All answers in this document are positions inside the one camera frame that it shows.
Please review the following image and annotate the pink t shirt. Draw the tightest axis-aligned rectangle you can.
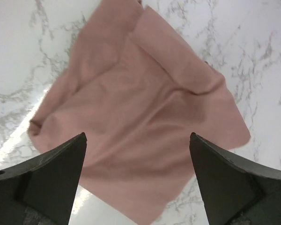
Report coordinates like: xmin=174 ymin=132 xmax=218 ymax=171
xmin=28 ymin=0 xmax=250 ymax=225

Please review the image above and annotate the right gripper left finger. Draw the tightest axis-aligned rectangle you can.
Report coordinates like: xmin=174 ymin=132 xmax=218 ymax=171
xmin=0 ymin=133 xmax=87 ymax=225

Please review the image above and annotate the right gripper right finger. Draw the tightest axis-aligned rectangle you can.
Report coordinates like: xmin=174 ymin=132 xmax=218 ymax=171
xmin=189 ymin=133 xmax=281 ymax=225

